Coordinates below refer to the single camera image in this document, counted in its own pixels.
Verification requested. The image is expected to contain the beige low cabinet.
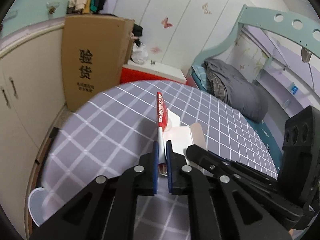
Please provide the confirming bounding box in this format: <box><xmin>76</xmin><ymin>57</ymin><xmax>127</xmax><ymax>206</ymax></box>
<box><xmin>1</xmin><ymin>20</ymin><xmax>65</xmax><ymax>238</ymax></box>

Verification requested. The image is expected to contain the teal bed frame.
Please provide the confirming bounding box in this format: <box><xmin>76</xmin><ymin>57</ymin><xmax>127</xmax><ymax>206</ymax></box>
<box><xmin>187</xmin><ymin>4</ymin><xmax>320</xmax><ymax>86</ymax></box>

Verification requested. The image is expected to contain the large brown cardboard box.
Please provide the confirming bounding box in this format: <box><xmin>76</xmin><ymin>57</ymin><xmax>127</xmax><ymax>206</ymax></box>
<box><xmin>61</xmin><ymin>15</ymin><xmax>134</xmax><ymax>112</ymax></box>

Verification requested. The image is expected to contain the red white carton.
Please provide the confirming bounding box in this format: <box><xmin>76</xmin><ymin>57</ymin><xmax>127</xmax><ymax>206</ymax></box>
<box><xmin>156</xmin><ymin>92</ymin><xmax>168</xmax><ymax>176</ymax></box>

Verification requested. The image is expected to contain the white plastic bag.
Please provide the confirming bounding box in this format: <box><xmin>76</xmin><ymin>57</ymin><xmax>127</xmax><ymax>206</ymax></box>
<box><xmin>131</xmin><ymin>43</ymin><xmax>149</xmax><ymax>64</ymax></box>

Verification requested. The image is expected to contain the grey checked table cloth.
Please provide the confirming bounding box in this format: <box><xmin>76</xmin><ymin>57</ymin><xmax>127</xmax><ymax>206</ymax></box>
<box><xmin>41</xmin><ymin>80</ymin><xmax>279</xmax><ymax>240</ymax></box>

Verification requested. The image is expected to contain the light blue drawer unit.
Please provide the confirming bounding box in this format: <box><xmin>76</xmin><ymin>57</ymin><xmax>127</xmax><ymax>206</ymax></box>
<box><xmin>1</xmin><ymin>0</ymin><xmax>69</xmax><ymax>38</ymax></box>

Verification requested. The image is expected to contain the white blue trash bin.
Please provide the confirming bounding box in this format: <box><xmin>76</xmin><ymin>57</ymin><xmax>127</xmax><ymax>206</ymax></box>
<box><xmin>28</xmin><ymin>187</ymin><xmax>48</xmax><ymax>227</ymax></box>

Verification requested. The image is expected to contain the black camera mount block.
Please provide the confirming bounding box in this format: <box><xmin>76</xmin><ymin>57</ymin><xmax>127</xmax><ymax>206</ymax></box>
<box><xmin>277</xmin><ymin>106</ymin><xmax>319</xmax><ymax>230</ymax></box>

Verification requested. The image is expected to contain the grey folded duvet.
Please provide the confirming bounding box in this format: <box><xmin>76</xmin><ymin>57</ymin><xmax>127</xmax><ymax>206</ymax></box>
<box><xmin>202</xmin><ymin>57</ymin><xmax>268</xmax><ymax>122</ymax></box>

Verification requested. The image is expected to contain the red white bedside box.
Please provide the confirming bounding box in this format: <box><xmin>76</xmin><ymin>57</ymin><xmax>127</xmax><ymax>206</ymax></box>
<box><xmin>120</xmin><ymin>60</ymin><xmax>197</xmax><ymax>88</ymax></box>

